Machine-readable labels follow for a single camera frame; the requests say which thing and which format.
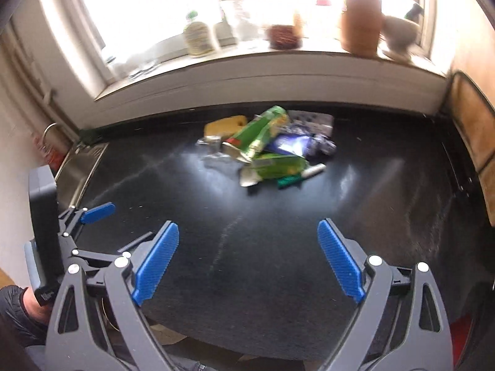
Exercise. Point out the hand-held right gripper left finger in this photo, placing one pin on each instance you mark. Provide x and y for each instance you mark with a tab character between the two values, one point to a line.
156	262

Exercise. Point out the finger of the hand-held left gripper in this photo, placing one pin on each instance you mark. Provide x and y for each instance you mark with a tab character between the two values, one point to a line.
97	213
92	256

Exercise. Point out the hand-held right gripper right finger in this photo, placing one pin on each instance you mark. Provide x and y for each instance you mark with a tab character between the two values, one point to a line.
340	262

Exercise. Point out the green plastic brick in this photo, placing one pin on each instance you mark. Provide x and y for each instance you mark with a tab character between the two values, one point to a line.
289	181

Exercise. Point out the white marker pen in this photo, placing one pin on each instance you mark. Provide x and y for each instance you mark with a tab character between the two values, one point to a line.
314	170

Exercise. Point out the blue purple foil wrapper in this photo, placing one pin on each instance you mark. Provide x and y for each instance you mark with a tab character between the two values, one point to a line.
297	145

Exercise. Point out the silver foil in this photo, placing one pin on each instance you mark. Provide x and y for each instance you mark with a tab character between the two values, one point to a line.
210	145

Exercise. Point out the silver blister pack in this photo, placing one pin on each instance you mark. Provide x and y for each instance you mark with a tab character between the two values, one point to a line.
311	121

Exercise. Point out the green snack packet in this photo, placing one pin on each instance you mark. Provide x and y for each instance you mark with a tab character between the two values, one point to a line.
257	135

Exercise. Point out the yellow sponge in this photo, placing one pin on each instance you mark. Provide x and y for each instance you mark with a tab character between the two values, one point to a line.
225	125

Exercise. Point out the person's left forearm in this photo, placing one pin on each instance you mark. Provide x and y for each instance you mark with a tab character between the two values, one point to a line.
17	313

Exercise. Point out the steel sink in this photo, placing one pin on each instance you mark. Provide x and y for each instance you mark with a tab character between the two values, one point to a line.
79	174

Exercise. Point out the red soap bottle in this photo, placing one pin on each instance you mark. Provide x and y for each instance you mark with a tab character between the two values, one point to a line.
46	152

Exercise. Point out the curved metal faucet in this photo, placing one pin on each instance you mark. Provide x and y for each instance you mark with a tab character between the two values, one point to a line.
50	133

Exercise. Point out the pale glass bottle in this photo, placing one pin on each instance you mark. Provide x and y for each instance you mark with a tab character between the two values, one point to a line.
199	36

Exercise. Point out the beige window sill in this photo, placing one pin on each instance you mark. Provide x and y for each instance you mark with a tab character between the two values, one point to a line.
270	65

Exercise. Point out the clear glass jar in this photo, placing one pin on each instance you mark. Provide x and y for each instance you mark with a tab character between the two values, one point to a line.
231	19

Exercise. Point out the white mortar bowl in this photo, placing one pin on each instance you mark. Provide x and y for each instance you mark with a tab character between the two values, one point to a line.
400	34

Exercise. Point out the terracotta pot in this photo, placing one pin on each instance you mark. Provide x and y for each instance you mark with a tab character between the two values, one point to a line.
361	23

